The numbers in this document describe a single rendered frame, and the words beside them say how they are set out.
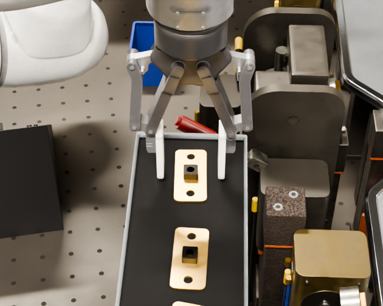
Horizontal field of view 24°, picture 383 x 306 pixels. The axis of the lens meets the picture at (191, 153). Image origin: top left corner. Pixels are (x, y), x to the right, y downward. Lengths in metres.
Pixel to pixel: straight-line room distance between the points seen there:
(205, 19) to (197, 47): 0.04
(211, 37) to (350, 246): 0.36
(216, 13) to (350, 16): 0.76
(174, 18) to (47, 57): 0.74
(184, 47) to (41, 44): 0.70
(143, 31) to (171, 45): 1.04
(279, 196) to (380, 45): 0.49
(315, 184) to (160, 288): 0.31
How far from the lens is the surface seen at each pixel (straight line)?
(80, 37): 1.58
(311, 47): 1.20
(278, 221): 1.11
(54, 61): 1.58
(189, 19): 0.85
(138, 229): 1.00
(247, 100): 0.96
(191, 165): 1.05
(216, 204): 1.03
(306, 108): 1.15
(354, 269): 1.09
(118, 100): 1.85
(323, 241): 1.11
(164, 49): 0.89
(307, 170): 1.18
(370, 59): 1.50
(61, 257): 1.58
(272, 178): 1.17
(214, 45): 0.89
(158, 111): 0.97
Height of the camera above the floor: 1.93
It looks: 45 degrees down
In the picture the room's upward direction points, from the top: straight up
